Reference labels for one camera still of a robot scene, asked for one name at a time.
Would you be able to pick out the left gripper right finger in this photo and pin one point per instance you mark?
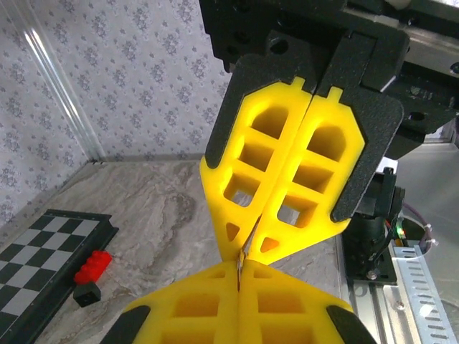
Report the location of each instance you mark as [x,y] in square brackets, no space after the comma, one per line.
[287,308]

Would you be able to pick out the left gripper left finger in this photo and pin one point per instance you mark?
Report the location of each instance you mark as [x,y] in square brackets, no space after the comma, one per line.
[193,308]

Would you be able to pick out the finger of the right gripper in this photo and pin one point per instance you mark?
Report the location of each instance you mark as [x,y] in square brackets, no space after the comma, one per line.
[222,186]
[376,143]

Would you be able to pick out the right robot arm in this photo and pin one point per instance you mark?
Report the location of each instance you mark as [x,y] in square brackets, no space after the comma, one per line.
[373,236]

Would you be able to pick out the small black cube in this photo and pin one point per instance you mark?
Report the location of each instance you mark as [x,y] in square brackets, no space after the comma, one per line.
[87,294]

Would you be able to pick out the red toy brick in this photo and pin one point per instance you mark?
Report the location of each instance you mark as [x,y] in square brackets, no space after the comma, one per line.
[93,267]

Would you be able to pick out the black and grey chessboard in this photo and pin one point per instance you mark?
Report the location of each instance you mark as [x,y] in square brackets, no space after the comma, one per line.
[43,251]

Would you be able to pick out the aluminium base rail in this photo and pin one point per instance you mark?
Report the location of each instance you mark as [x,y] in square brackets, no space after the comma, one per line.
[365,315]

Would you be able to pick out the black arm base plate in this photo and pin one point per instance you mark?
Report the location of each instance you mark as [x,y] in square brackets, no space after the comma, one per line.
[373,278]

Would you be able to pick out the aluminium frame post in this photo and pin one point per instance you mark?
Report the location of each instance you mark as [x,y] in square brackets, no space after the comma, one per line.
[66,96]

